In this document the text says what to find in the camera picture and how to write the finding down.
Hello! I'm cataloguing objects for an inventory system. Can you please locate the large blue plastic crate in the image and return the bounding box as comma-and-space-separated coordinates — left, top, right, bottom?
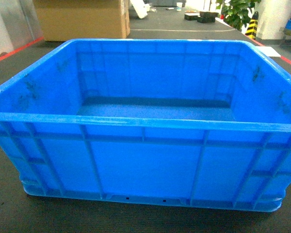
0, 39, 291, 212

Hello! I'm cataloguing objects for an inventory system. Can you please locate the large cardboard box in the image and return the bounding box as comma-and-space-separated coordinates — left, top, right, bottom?
33, 0, 130, 42

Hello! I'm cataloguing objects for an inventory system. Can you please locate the white foam piece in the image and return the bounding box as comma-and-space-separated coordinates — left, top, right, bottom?
130, 0, 149, 19

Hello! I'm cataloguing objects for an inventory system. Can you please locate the black tray stack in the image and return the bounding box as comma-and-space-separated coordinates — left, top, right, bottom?
184, 11, 219, 23

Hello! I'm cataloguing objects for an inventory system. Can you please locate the white paper cup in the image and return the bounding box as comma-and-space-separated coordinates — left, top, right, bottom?
176, 2, 183, 11

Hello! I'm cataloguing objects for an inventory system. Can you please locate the green potted plant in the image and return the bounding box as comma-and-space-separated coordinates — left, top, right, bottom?
216, 0, 261, 31

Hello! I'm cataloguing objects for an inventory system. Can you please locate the white sheet on table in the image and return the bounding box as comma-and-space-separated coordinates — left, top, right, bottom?
256, 46, 281, 57

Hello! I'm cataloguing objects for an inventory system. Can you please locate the yellow black striped post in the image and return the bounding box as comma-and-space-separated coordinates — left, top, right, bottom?
245, 12, 259, 40

